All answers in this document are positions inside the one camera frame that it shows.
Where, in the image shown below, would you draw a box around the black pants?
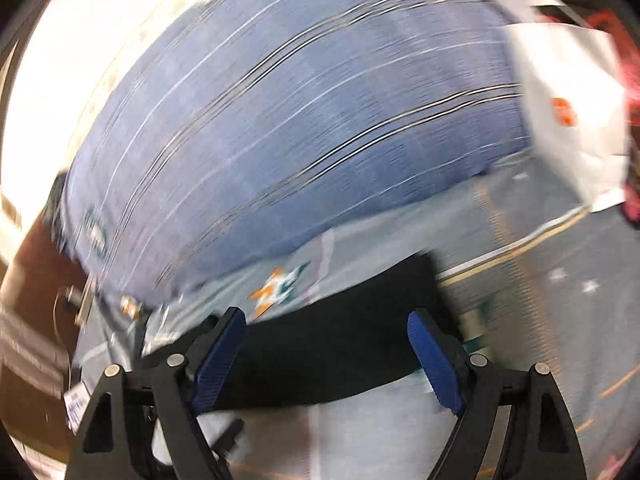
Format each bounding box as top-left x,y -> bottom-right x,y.
200,252 -> 468,408

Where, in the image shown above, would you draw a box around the cream bed headboard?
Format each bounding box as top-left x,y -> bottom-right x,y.
0,0 -> 261,271

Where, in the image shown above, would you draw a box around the brown wooden bed frame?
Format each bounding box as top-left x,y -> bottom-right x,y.
0,210 -> 96,466

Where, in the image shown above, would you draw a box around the red plastic bag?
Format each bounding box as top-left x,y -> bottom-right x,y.
585,7 -> 640,126

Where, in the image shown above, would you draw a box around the white paper bag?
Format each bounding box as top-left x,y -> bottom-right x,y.
502,0 -> 633,213

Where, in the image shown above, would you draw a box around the grey star-print bedsheet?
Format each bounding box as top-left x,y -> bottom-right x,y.
65,155 -> 640,480

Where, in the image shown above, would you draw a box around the thin white cable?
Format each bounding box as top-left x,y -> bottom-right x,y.
49,285 -> 86,366

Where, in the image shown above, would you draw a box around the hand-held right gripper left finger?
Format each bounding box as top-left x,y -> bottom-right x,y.
65,306 -> 247,480

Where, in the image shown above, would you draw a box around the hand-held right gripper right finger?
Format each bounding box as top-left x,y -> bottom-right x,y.
407,308 -> 588,480

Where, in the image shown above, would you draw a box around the blue plaid pillow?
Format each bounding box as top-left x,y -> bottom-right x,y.
62,0 -> 533,301

